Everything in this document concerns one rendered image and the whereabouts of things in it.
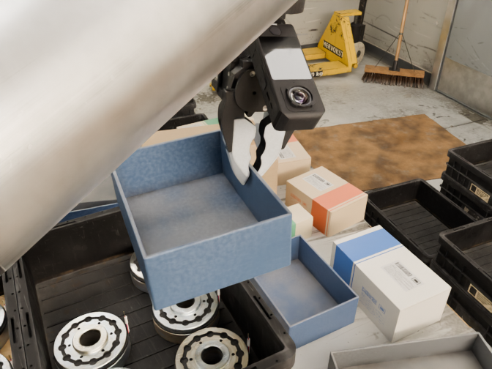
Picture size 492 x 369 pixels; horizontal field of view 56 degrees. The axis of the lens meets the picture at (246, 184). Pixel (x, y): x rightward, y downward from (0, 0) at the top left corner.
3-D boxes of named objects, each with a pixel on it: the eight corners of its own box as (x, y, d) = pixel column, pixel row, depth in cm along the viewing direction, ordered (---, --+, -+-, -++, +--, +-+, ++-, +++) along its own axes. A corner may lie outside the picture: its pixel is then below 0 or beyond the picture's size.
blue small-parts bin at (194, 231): (291, 265, 50) (293, 214, 46) (154, 311, 45) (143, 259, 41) (224, 173, 65) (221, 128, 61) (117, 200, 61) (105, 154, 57)
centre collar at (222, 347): (235, 365, 63) (235, 362, 63) (200, 378, 61) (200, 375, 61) (222, 337, 67) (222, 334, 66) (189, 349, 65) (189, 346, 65)
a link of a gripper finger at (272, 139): (259, 162, 60) (268, 94, 56) (277, 185, 56) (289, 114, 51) (236, 164, 59) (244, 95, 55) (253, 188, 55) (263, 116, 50)
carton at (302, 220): (296, 222, 114) (298, 203, 111) (311, 236, 110) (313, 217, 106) (208, 255, 104) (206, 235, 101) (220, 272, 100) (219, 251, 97)
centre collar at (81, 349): (113, 343, 66) (113, 340, 66) (79, 361, 64) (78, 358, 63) (100, 321, 69) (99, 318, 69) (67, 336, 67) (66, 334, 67)
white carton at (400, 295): (328, 272, 100) (332, 241, 95) (373, 255, 104) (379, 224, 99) (391, 343, 85) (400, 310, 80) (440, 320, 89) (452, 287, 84)
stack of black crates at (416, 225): (479, 283, 173) (498, 236, 160) (414, 307, 163) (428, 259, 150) (409, 221, 203) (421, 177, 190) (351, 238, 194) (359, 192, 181)
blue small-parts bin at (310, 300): (238, 280, 98) (237, 255, 94) (298, 258, 104) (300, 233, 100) (287, 353, 83) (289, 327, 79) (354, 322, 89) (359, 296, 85)
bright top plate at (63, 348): (138, 348, 66) (138, 346, 65) (67, 387, 61) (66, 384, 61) (110, 304, 73) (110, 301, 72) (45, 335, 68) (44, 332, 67)
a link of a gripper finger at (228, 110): (250, 145, 54) (263, 72, 49) (256, 152, 52) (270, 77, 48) (211, 146, 52) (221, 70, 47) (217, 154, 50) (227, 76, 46)
